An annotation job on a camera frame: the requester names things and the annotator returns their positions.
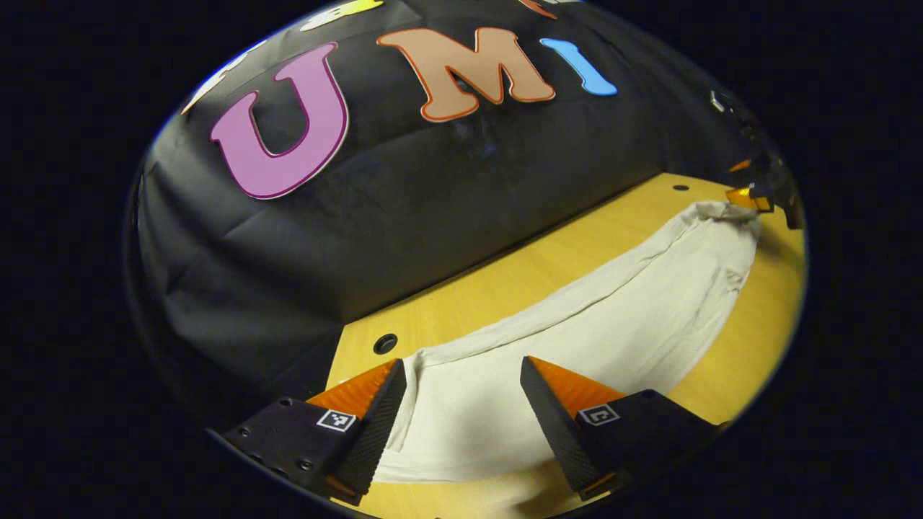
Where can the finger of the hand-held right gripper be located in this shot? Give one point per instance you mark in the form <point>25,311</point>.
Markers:
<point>746,198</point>

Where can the black backdrop cloth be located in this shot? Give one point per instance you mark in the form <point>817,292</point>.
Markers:
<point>375,187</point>

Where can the white jeans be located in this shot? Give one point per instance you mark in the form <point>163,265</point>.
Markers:
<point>577,339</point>

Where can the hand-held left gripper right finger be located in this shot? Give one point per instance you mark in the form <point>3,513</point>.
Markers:
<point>559,432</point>

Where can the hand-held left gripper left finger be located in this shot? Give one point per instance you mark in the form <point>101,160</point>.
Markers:
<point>375,432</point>

